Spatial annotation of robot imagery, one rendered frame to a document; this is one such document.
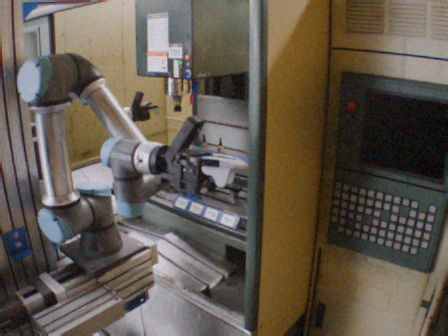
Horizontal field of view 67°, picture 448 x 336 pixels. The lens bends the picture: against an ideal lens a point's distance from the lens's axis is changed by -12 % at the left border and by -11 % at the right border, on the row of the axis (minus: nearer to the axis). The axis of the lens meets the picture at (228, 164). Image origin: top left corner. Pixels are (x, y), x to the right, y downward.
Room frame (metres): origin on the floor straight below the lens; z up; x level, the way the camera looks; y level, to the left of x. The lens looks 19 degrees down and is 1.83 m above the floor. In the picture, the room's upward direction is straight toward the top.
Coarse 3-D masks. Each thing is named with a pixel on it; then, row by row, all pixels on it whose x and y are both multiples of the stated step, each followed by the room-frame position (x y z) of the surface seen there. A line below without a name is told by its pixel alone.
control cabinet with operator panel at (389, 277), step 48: (336, 0) 1.40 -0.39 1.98; (384, 0) 1.29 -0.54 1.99; (432, 0) 1.18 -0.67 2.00; (336, 48) 1.41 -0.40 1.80; (384, 48) 1.28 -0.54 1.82; (432, 48) 1.17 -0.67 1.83; (336, 96) 1.39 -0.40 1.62; (384, 96) 1.25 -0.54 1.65; (432, 96) 1.13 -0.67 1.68; (336, 144) 1.34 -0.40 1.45; (384, 144) 1.24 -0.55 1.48; (432, 144) 1.13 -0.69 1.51; (336, 192) 1.33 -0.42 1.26; (384, 192) 1.21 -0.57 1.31; (432, 192) 1.10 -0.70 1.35; (336, 240) 1.31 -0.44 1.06; (384, 240) 1.20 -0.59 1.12; (432, 240) 1.08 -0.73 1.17; (336, 288) 1.35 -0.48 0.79; (384, 288) 1.21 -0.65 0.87; (432, 288) 1.09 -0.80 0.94
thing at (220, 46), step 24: (144, 0) 2.10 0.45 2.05; (168, 0) 1.98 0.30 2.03; (192, 0) 1.89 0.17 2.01; (216, 0) 2.02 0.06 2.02; (240, 0) 2.18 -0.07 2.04; (144, 24) 2.10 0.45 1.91; (168, 24) 1.98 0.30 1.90; (192, 24) 1.89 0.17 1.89; (216, 24) 2.02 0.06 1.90; (240, 24) 2.18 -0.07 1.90; (144, 48) 2.11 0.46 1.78; (192, 48) 1.89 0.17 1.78; (216, 48) 2.02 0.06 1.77; (240, 48) 2.18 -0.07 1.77; (144, 72) 2.11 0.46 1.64; (168, 72) 1.99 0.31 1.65; (192, 72) 1.89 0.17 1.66; (216, 72) 2.02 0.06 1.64; (240, 72) 2.19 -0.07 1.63
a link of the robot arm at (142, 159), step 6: (144, 144) 0.83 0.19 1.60; (150, 144) 0.82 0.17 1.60; (156, 144) 0.82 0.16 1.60; (138, 150) 0.81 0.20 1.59; (144, 150) 0.81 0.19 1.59; (150, 150) 0.80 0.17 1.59; (138, 156) 0.81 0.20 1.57; (144, 156) 0.80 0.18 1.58; (150, 156) 0.80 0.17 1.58; (138, 162) 0.79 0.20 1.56; (144, 162) 0.79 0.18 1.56; (150, 162) 0.80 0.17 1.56; (138, 168) 0.81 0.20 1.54; (144, 168) 0.80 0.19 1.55; (150, 168) 0.79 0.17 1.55; (150, 174) 0.80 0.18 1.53
